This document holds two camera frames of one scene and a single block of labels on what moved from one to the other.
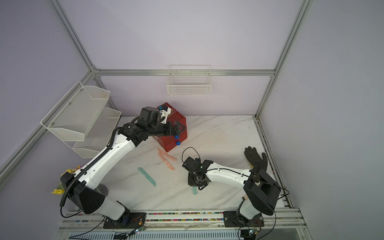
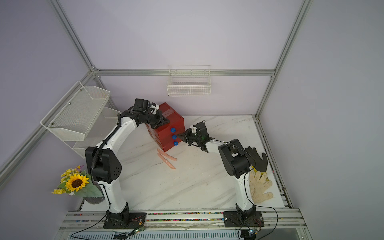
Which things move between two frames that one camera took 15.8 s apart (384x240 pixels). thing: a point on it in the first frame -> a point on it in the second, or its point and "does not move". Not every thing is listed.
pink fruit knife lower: [166, 162] does not move
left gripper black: [170, 132] -> [162, 120]
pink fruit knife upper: [170, 157] does not move
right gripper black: [192, 182] -> [185, 137]
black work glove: [254, 159] does not move
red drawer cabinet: [168, 142] does not move
